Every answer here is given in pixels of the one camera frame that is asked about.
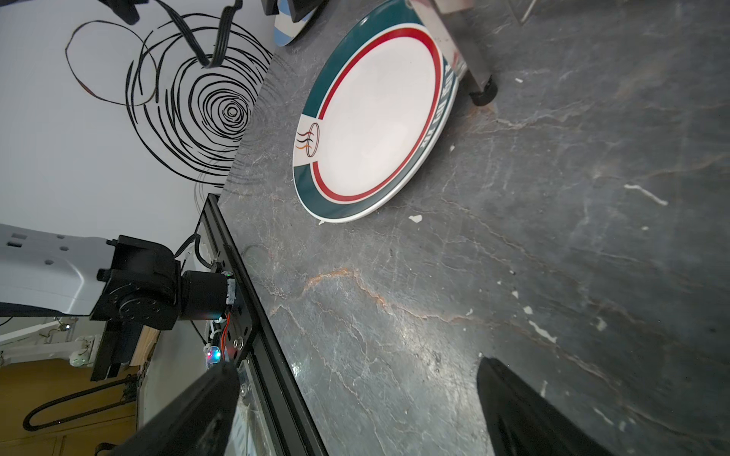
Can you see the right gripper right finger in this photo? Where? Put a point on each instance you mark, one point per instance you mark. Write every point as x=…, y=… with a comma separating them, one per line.
x=521, y=422

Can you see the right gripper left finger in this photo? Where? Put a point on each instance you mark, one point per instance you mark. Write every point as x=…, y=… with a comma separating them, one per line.
x=197, y=422

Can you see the green rimmed white plate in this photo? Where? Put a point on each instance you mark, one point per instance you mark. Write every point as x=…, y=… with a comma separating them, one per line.
x=373, y=115

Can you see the blue striped plate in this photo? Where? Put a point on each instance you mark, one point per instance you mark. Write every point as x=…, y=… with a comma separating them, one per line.
x=285, y=29

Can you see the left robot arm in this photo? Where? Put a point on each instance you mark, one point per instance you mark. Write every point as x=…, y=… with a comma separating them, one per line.
x=127, y=283

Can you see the stainless steel dish rack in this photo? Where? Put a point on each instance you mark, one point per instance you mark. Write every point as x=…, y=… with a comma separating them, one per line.
x=446, y=21

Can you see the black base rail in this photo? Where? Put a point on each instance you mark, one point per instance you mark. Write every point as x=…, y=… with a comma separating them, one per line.
x=271, y=415

